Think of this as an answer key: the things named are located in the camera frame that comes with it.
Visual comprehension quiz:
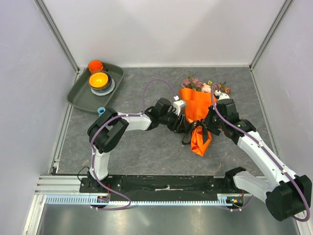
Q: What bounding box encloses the orange flower bouquet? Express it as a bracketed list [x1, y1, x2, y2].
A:
[179, 74, 232, 158]

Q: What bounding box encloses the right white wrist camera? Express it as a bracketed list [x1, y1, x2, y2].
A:
[214, 91, 230, 101]

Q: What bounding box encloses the left aluminium frame post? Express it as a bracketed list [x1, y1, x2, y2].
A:
[34, 0, 80, 73]

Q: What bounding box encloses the aluminium frame post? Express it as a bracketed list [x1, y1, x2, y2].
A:
[34, 0, 80, 73]
[249, 0, 294, 71]

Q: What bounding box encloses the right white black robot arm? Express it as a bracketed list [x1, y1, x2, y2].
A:
[201, 94, 312, 222]

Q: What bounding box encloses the white plate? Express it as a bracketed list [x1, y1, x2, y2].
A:
[90, 80, 115, 96]

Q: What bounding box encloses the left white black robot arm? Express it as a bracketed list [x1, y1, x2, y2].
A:
[87, 96, 192, 192]

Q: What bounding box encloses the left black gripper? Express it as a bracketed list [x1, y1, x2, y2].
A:
[159, 109, 187, 135]

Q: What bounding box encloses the black ribbon with gold text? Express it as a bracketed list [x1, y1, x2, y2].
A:
[181, 120, 209, 145]

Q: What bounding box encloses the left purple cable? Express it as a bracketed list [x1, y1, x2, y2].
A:
[90, 78, 179, 212]

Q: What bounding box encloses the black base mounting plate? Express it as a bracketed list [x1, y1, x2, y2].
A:
[80, 175, 243, 197]

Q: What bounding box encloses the orange bowl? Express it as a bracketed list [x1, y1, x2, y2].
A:
[89, 72, 110, 89]

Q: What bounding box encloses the grey green plastic tray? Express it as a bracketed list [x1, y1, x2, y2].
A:
[67, 62, 125, 114]

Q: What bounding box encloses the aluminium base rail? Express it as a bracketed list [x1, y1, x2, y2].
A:
[34, 175, 85, 195]

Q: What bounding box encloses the orange plastic cup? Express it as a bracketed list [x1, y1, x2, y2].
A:
[88, 60, 104, 74]

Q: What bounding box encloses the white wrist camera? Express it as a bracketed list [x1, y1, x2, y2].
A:
[173, 95, 186, 116]
[214, 91, 230, 101]

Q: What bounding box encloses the right aluminium frame post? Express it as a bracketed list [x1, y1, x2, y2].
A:
[249, 0, 294, 71]

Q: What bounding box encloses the dark grey bowl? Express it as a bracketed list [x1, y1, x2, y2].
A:
[93, 72, 112, 91]

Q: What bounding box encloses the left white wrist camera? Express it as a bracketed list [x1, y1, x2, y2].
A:
[173, 95, 186, 116]

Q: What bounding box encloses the grey slotted cable duct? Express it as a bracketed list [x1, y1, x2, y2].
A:
[45, 195, 232, 206]

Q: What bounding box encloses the blue ribbed vase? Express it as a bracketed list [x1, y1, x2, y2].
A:
[97, 107, 106, 116]

